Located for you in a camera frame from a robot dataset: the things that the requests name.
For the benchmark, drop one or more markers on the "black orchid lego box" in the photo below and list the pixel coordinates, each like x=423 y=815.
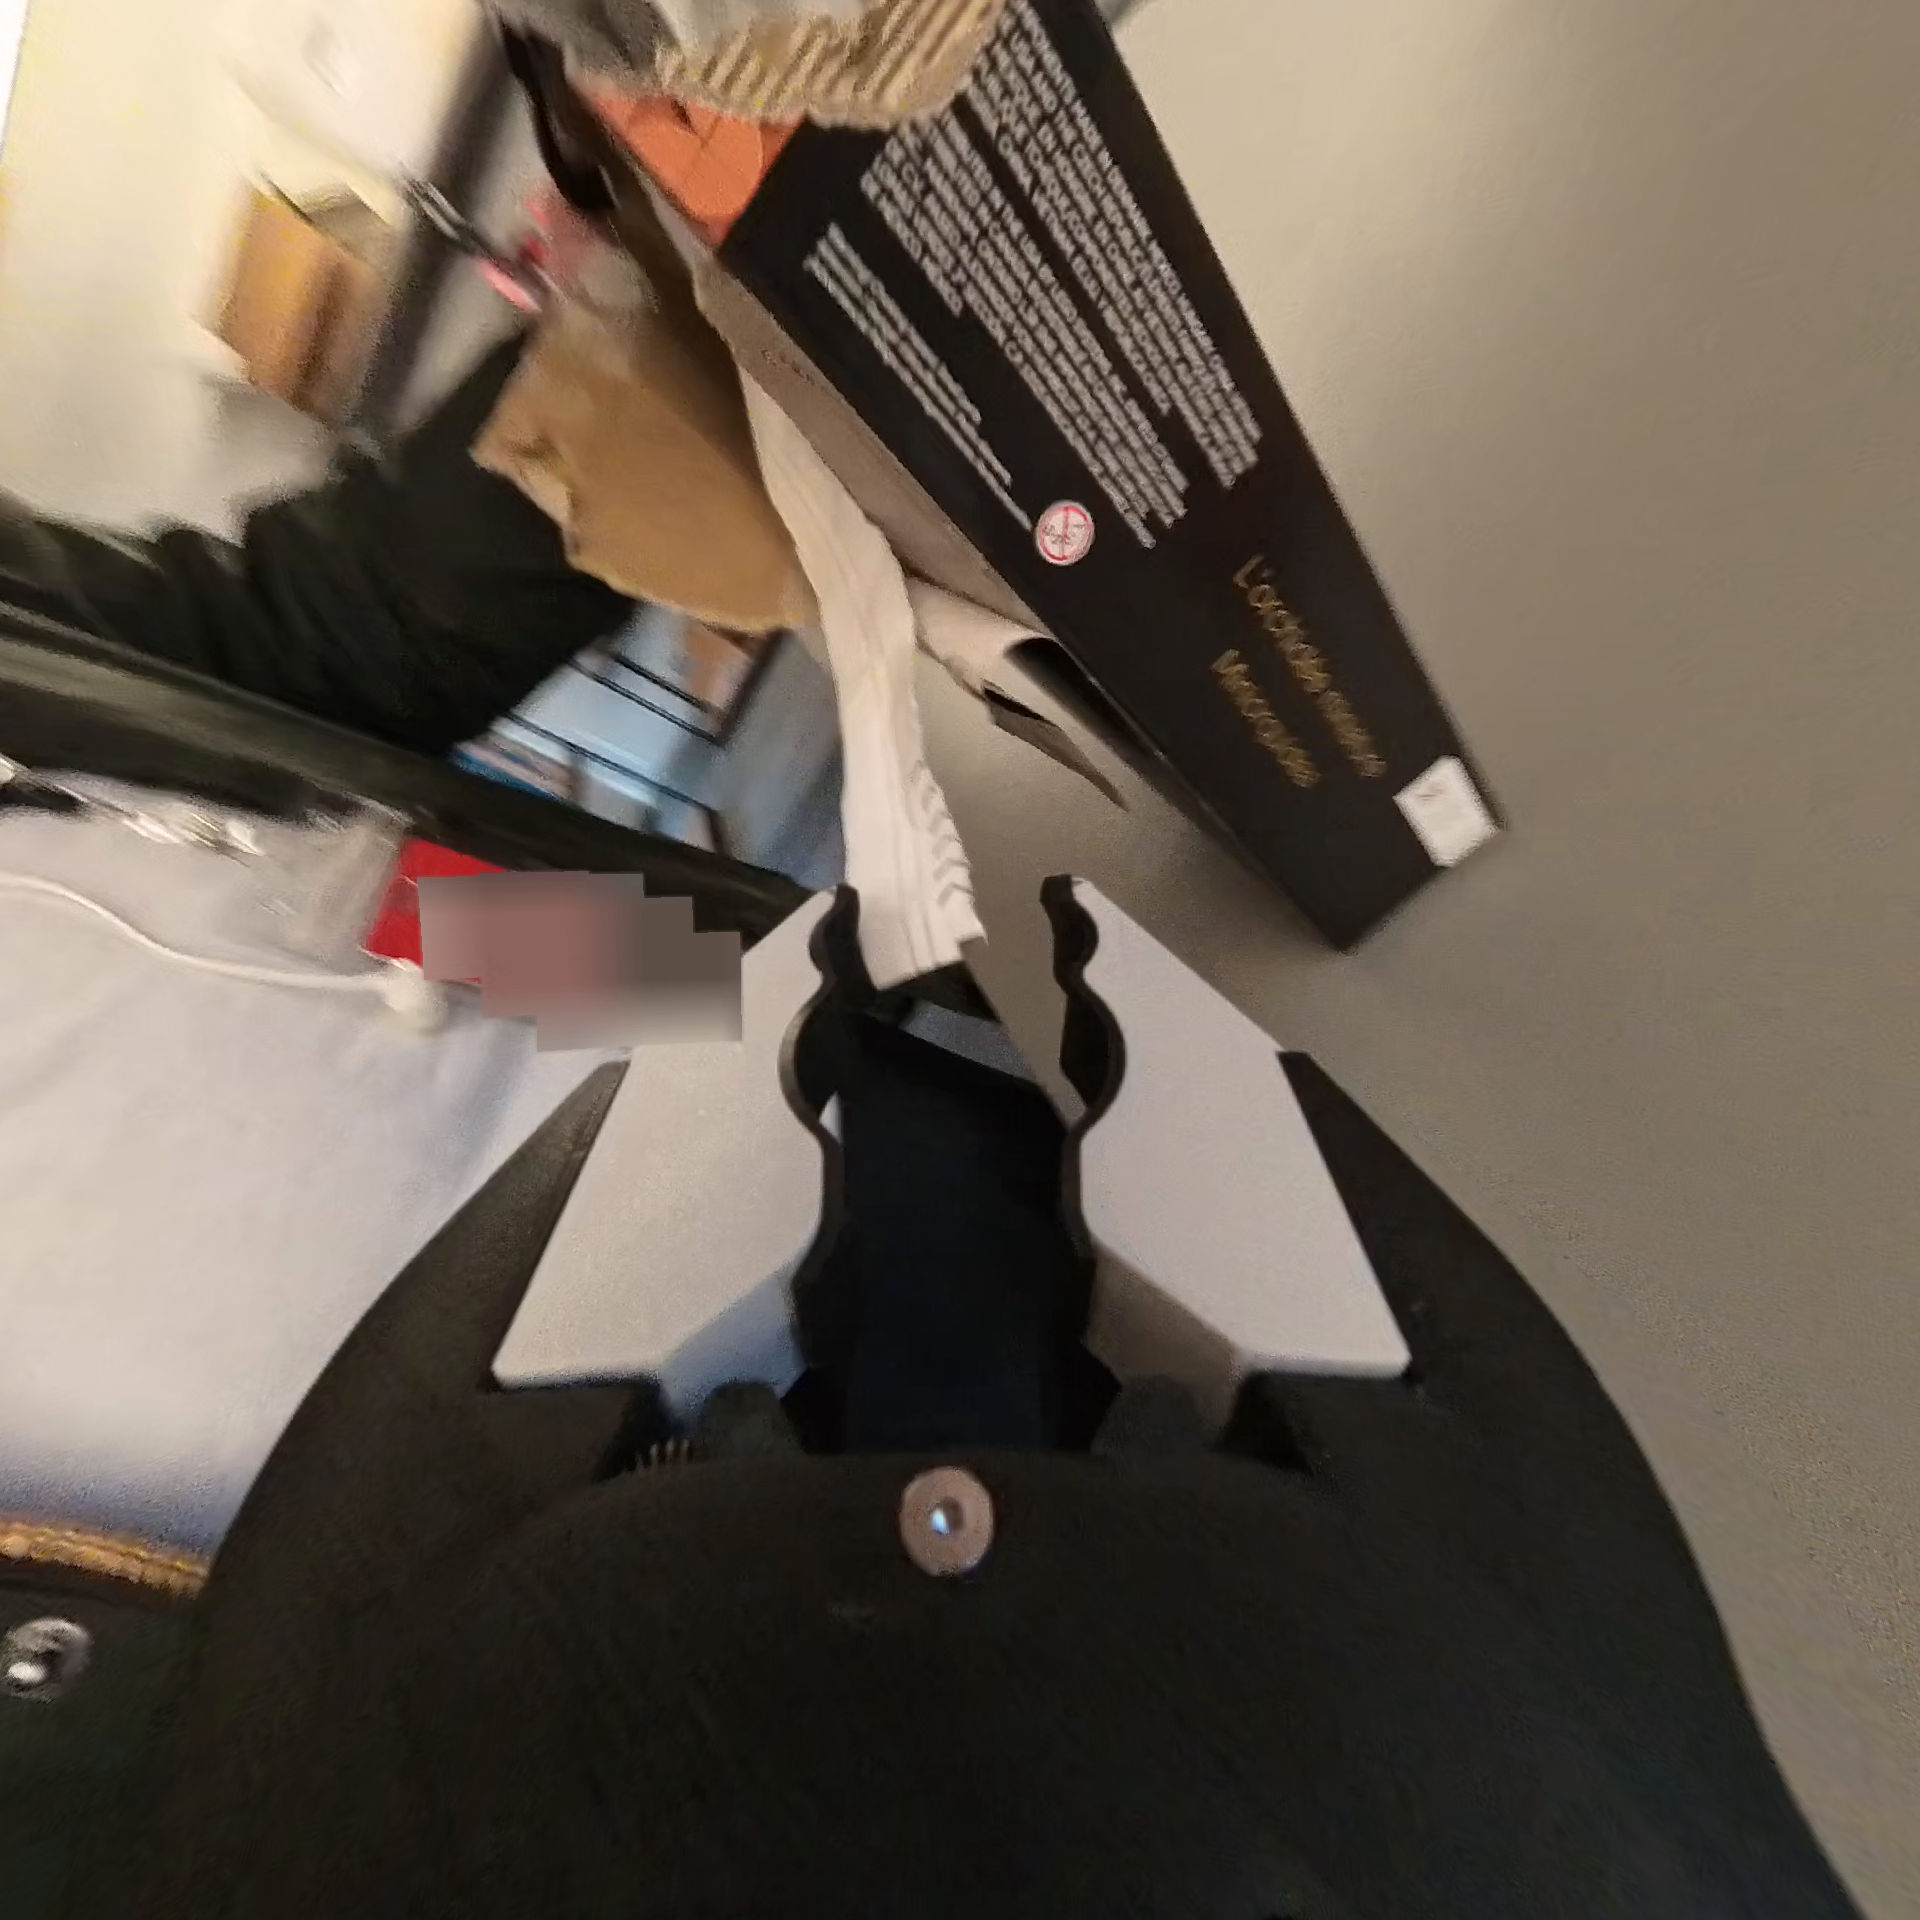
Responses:
x=1079 y=375

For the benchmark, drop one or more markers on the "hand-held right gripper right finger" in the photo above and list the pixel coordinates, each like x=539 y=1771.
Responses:
x=1245 y=1215

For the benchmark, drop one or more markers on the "white paper bag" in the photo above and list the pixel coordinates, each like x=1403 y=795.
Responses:
x=885 y=750

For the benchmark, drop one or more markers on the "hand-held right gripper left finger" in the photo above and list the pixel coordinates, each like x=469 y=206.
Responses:
x=661 y=1215

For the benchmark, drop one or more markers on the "person's black jacket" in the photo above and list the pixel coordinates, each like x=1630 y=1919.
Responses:
x=60 y=1799

